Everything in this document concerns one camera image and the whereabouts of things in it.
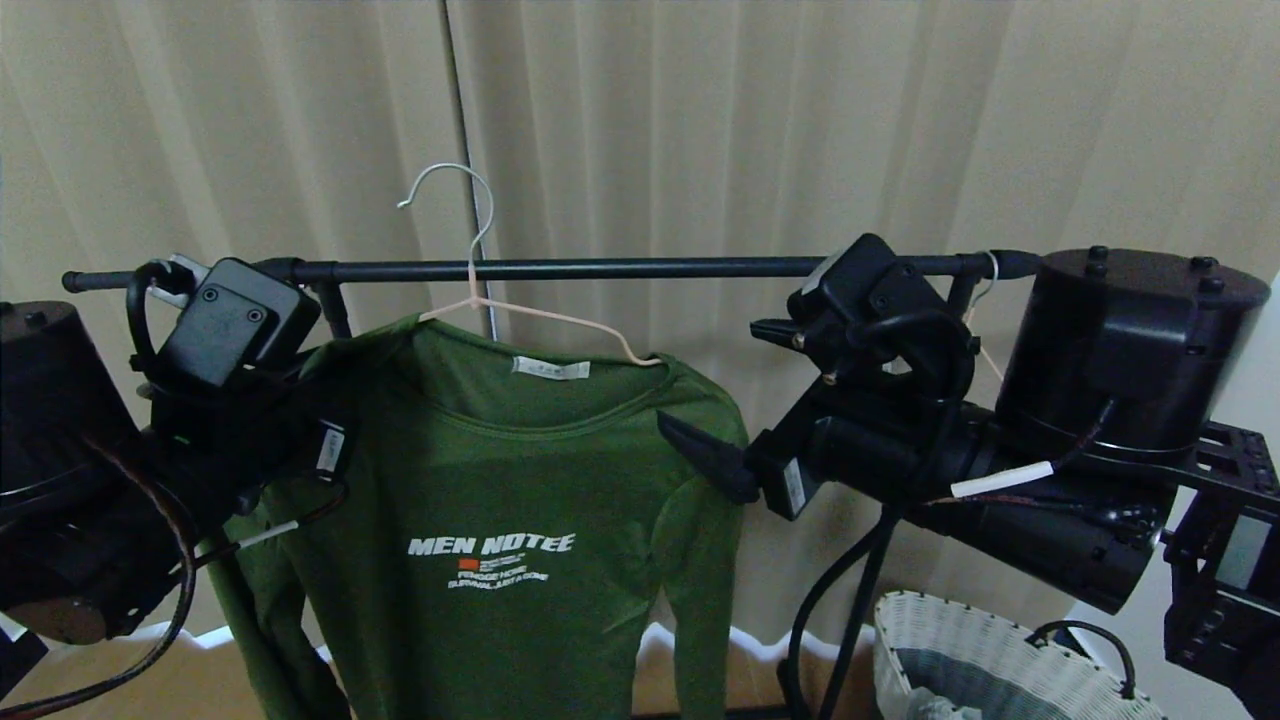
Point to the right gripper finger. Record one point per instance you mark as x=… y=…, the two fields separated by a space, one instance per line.
x=725 y=470

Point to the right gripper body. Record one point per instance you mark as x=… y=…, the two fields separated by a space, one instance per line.
x=880 y=455

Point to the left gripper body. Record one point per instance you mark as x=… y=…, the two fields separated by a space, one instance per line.
x=230 y=440

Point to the green long-sleeved shirt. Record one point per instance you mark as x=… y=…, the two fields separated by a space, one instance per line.
x=500 y=470

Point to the pink clothes hanger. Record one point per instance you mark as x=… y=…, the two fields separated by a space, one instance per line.
x=987 y=352
x=471 y=280

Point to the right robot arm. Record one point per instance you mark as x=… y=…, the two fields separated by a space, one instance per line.
x=1130 y=340

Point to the white laundry basket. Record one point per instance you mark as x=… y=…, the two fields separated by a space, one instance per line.
x=1000 y=625

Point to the black clothes rack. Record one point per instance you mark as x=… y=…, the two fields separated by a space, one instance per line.
x=650 y=268

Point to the beige curtain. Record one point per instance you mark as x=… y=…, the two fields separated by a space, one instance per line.
x=700 y=120

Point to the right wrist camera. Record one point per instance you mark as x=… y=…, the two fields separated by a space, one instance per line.
x=860 y=280

